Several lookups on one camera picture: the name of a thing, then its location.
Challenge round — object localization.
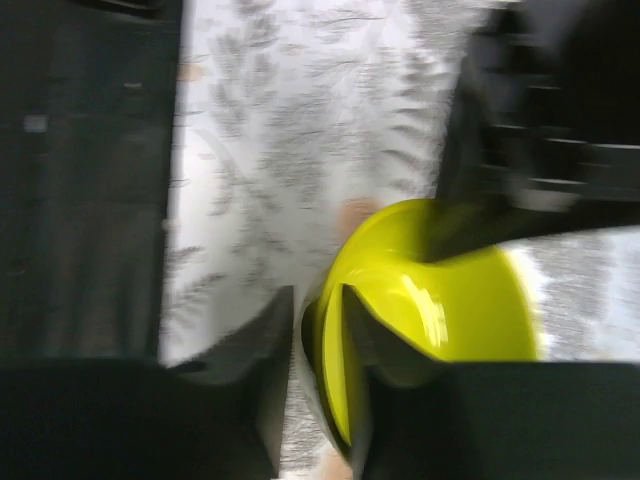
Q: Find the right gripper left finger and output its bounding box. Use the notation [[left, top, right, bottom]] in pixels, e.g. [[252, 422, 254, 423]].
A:
[[1, 286, 294, 479]]

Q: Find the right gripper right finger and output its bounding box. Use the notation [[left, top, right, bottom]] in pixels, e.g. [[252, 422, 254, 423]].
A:
[[342, 286, 639, 479]]

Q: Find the floral table mat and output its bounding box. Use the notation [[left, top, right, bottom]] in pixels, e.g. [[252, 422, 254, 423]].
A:
[[157, 0, 640, 480]]

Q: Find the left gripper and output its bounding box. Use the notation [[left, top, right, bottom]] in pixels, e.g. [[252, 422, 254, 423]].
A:
[[434, 1, 639, 261]]

